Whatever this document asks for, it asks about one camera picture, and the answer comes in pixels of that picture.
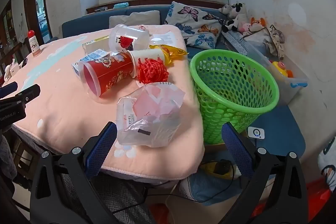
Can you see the small pink and white box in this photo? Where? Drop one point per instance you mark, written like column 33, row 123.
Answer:
column 15, row 67

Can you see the green plastic basket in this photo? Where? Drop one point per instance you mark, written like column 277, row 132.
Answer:
column 210, row 108

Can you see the black and white cow plush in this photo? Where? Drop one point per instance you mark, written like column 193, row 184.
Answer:
column 240, row 14

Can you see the white paper cup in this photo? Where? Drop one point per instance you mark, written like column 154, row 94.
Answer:
column 147, row 54

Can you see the clear strawberry yogurt tub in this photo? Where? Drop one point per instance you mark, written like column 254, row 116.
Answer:
column 126, row 40

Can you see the clear bottle with yellow label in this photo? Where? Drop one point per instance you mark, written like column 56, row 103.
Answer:
column 97, row 43

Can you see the grey checked pants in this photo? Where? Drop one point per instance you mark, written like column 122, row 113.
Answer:
column 105, row 200

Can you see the red plastic stool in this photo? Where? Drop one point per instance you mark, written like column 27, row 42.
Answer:
column 315, row 195

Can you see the butterfly print pillow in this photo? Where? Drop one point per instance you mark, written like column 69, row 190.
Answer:
column 199, row 22

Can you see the black power adapter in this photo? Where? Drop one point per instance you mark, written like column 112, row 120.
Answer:
column 221, row 166

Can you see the yellow duck toy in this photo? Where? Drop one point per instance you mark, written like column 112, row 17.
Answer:
column 279, row 67

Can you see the clear dome lid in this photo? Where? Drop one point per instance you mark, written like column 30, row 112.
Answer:
column 157, row 41

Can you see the blue sofa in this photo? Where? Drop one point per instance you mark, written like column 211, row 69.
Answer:
column 78, row 27

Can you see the black and white woven mat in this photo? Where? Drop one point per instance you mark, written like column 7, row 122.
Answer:
column 236, row 41

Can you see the beige pillow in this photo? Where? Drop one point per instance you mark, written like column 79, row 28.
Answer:
column 136, row 18

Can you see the yellow plastic wrapper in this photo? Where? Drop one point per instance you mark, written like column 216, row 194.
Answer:
column 176, row 52

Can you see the grey plush toy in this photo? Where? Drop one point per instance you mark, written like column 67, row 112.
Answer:
column 224, row 8

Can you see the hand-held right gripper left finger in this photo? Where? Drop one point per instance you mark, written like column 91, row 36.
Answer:
column 103, row 145

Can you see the clear plastic storage box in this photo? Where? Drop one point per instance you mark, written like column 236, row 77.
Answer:
column 286, row 90

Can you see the black and white flat box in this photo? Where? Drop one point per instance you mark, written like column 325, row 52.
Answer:
column 101, row 9

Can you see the dark wooden cabinet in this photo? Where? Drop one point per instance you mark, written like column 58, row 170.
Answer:
column 8, row 19

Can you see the beige patterned cloth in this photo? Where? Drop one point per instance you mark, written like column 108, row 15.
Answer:
column 273, row 40

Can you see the orange fox plush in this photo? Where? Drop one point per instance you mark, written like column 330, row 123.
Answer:
column 257, row 22

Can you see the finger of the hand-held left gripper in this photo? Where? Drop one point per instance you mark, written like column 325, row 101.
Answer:
column 9, row 89
column 29, row 92

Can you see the white bottle with red cap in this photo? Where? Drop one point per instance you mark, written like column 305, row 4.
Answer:
column 34, row 45

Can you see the white printed cloth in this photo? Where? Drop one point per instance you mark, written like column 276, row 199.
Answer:
column 328, row 169

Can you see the red patterned paper cup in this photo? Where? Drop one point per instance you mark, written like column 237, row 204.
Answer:
column 113, row 71

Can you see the pink printed blanket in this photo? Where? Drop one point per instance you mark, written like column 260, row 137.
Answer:
column 52, row 98

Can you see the blue and white milk carton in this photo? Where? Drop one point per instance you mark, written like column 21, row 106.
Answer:
column 92, row 57

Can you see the small black device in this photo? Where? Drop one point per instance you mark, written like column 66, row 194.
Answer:
column 24, row 62

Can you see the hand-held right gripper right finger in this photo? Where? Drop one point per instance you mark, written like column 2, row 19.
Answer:
column 236, row 145

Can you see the wooden window ledge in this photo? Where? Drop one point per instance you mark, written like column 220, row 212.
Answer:
column 157, row 1

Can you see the light blue cloth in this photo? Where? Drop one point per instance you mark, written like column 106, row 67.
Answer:
column 210, row 187

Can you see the pink plush toy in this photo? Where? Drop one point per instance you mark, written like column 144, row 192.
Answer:
column 246, row 27

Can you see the clear plastic bag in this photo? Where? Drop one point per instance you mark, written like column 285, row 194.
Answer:
column 155, row 119

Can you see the teal tissue pack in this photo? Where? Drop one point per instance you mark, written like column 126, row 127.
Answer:
column 120, row 5

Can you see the white crumpled cloth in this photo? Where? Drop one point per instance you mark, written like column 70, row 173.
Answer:
column 8, row 74

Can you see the red mesh net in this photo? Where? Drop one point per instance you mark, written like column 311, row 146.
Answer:
column 152, row 70

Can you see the dark wooden door frame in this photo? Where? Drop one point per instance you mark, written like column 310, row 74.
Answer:
column 27, row 3

